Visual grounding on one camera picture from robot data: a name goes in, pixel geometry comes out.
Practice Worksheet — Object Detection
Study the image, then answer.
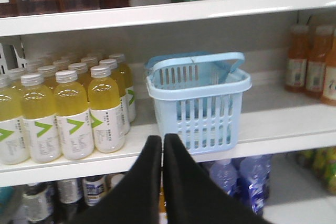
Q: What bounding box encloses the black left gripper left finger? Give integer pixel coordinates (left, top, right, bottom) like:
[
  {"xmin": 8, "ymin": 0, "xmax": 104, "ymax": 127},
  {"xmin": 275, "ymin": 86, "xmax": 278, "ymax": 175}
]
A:
[{"xmin": 68, "ymin": 135, "xmax": 162, "ymax": 223}]

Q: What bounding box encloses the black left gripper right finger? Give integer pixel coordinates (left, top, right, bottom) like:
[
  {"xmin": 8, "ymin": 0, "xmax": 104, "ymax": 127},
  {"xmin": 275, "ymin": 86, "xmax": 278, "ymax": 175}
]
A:
[{"xmin": 163, "ymin": 133, "xmax": 268, "ymax": 223}]

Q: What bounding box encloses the light blue plastic basket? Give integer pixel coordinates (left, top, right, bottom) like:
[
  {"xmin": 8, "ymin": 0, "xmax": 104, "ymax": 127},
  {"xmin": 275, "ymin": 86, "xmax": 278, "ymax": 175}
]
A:
[{"xmin": 144, "ymin": 51, "xmax": 251, "ymax": 154}]

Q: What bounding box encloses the blue sports drink bottle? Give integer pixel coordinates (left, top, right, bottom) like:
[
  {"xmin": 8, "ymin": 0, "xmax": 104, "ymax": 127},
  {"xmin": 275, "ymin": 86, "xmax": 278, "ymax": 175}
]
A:
[
  {"xmin": 209, "ymin": 159, "xmax": 239, "ymax": 199},
  {"xmin": 239, "ymin": 155, "xmax": 267, "ymax": 216}
]

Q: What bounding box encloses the dark tea bottle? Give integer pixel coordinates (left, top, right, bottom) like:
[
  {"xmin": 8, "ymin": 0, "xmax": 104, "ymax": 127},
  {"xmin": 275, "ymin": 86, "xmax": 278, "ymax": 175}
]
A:
[
  {"xmin": 57, "ymin": 178, "xmax": 83, "ymax": 204},
  {"xmin": 82, "ymin": 175, "xmax": 108, "ymax": 207},
  {"xmin": 22, "ymin": 183, "xmax": 55, "ymax": 223}
]

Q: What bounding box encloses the pale green drink bottle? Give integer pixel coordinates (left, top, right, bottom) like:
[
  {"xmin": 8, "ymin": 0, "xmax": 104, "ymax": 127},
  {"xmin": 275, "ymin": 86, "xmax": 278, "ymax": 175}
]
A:
[
  {"xmin": 54, "ymin": 70, "xmax": 94, "ymax": 160},
  {"xmin": 88, "ymin": 65, "xmax": 124, "ymax": 153},
  {"xmin": 1, "ymin": 74, "xmax": 29, "ymax": 165},
  {"xmin": 20, "ymin": 72, "xmax": 61, "ymax": 163}
]

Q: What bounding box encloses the orange C100 juice bottle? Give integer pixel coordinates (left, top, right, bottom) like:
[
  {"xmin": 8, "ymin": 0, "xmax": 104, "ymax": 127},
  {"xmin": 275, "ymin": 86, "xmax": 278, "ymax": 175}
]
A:
[
  {"xmin": 305, "ymin": 25, "xmax": 334, "ymax": 99},
  {"xmin": 285, "ymin": 25, "xmax": 309, "ymax": 92},
  {"xmin": 321, "ymin": 31, "xmax": 335, "ymax": 106}
]

